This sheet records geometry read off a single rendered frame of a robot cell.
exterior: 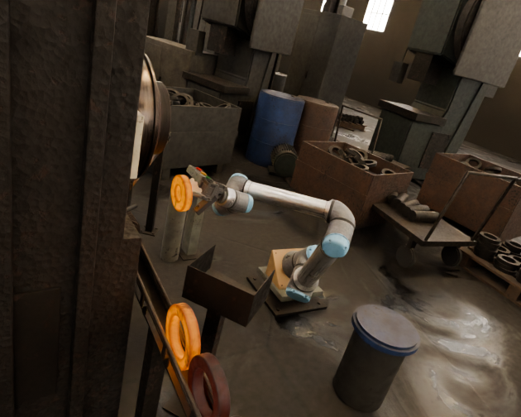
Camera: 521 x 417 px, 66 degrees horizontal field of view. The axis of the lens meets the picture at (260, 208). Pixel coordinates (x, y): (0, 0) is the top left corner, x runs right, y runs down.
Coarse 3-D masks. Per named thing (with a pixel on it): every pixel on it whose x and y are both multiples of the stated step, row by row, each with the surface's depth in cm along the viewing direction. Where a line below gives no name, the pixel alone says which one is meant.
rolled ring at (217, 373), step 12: (192, 360) 107; (204, 360) 100; (216, 360) 101; (192, 372) 107; (216, 372) 97; (192, 384) 107; (216, 384) 96; (204, 396) 107; (216, 396) 95; (228, 396) 96; (204, 408) 105; (216, 408) 95; (228, 408) 96
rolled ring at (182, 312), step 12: (168, 312) 120; (180, 312) 112; (192, 312) 112; (168, 324) 120; (192, 324) 109; (168, 336) 120; (192, 336) 107; (180, 348) 119; (192, 348) 107; (180, 360) 112
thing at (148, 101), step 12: (144, 60) 138; (144, 72) 134; (144, 84) 132; (156, 84) 134; (144, 96) 131; (156, 96) 133; (144, 108) 132; (156, 108) 133; (144, 120) 132; (156, 120) 133; (144, 132) 134; (156, 132) 135; (144, 144) 136; (144, 156) 139; (144, 168) 144
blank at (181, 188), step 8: (176, 176) 169; (184, 176) 167; (176, 184) 170; (184, 184) 164; (176, 192) 172; (184, 192) 163; (192, 192) 165; (176, 200) 171; (184, 200) 164; (176, 208) 171; (184, 208) 167
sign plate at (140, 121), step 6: (138, 114) 106; (138, 120) 106; (138, 126) 106; (138, 132) 107; (138, 138) 108; (138, 144) 109; (138, 150) 109; (132, 156) 109; (138, 156) 110; (132, 162) 110; (138, 162) 111; (132, 168) 111; (132, 174) 112
